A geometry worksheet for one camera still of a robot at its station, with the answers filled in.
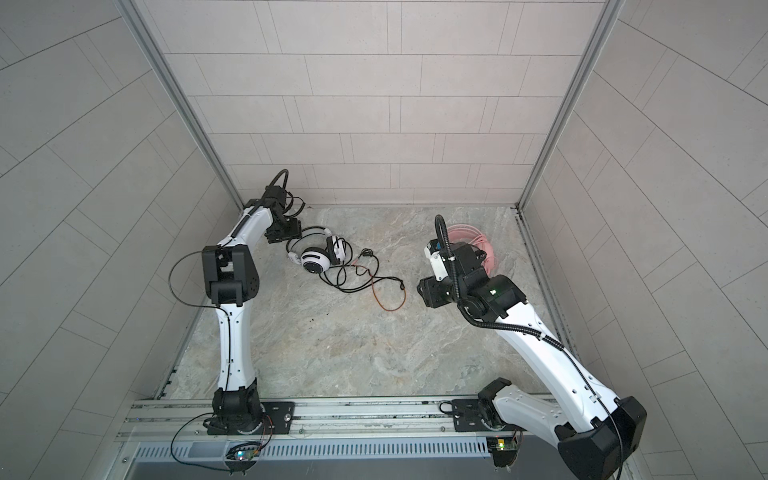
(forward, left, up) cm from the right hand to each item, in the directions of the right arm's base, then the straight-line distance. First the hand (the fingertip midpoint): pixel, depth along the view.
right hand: (425, 286), depth 73 cm
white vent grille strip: (-28, +53, -20) cm, 63 cm away
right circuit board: (-32, -15, -21) cm, 41 cm away
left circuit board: (-29, +42, -15) cm, 54 cm away
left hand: (+35, +41, -14) cm, 55 cm away
